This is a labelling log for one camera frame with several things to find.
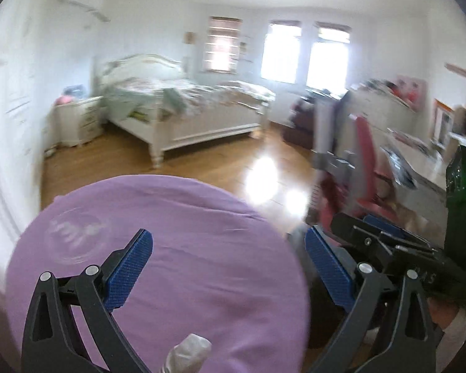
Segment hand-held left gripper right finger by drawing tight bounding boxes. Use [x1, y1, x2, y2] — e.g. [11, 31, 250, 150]
[304, 226, 444, 373]

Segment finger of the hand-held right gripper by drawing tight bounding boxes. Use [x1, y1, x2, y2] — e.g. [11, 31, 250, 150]
[363, 214, 432, 248]
[330, 212, 440, 260]

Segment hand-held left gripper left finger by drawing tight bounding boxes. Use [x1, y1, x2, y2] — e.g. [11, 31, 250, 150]
[21, 228, 154, 373]

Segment clear plastic bag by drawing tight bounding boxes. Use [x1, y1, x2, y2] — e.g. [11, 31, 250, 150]
[161, 333, 212, 373]

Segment person's right forearm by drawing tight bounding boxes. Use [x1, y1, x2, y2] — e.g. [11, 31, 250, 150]
[426, 296, 466, 373]

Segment black plastic packet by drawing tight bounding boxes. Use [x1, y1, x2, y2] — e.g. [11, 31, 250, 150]
[384, 149, 418, 189]

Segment white desk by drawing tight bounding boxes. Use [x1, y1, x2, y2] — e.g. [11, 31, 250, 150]
[384, 128, 452, 219]

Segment clear round plastic lid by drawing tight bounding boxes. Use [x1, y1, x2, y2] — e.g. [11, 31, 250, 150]
[44, 205, 108, 265]

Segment purple tablecloth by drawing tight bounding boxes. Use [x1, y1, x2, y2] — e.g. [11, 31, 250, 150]
[5, 174, 312, 373]

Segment pink desk chair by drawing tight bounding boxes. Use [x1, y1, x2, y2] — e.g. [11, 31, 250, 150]
[320, 114, 399, 227]

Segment white tower air purifier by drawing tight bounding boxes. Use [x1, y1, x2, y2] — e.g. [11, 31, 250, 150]
[310, 95, 353, 180]

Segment dark red bag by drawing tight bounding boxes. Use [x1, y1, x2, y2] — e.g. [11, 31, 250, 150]
[283, 97, 316, 149]

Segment white dresser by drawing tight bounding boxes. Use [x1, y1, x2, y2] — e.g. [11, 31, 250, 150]
[349, 81, 419, 133]

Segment pink photo canvas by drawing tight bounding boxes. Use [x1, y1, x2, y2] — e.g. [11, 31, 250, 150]
[395, 75, 428, 110]

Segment white nightstand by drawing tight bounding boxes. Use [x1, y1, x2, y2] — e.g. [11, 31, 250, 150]
[54, 96, 104, 148]

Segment white bed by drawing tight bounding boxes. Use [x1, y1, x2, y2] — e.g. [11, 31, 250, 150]
[95, 53, 277, 169]

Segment bright window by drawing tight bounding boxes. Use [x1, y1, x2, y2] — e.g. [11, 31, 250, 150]
[260, 20, 303, 85]
[305, 22, 352, 90]

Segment window with striped blind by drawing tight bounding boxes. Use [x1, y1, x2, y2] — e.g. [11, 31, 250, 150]
[203, 16, 244, 74]

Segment orange picture frame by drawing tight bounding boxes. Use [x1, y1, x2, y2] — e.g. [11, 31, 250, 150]
[432, 99, 457, 145]

